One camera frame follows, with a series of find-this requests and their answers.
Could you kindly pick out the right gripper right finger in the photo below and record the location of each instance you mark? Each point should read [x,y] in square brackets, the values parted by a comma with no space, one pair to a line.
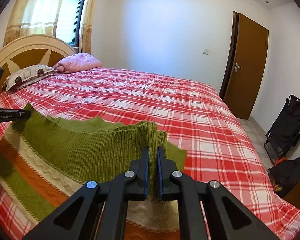
[207,210]

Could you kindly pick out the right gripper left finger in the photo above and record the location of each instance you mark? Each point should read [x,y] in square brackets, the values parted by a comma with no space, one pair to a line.
[97,210]

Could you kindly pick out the green striped knit sweater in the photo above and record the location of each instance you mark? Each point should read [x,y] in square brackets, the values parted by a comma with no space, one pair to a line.
[45,160]

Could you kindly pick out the grey patterned pillow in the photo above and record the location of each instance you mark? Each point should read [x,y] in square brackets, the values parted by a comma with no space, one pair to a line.
[28,76]

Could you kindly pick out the cream wooden headboard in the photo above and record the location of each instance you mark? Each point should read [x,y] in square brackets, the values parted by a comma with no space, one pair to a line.
[30,50]

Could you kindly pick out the red plaid bed sheet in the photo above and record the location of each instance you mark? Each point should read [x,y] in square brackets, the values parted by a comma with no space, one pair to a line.
[191,113]

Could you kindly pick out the left yellow curtain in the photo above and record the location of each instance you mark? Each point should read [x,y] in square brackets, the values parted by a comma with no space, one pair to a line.
[30,17]

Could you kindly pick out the yellow curtain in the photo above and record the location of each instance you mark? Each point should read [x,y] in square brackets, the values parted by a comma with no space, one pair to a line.
[30,17]
[85,30]

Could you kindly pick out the pink pillow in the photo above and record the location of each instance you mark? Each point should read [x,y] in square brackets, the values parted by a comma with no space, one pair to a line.
[77,63]

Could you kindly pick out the right yellow curtain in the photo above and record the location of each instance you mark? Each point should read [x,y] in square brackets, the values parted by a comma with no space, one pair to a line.
[85,30]

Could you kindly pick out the black bag on floor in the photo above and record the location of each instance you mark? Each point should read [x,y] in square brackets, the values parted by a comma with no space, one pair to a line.
[284,176]

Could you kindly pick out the folded black chair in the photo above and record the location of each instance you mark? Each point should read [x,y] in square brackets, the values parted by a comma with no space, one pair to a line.
[285,131]

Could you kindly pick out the brown wooden door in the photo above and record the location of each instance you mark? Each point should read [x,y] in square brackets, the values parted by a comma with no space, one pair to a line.
[245,66]

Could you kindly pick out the window with dark frame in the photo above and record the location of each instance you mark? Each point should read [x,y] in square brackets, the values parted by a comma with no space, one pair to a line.
[69,22]

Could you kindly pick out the white wall switch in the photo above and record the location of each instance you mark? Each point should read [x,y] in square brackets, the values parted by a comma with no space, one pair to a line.
[206,52]

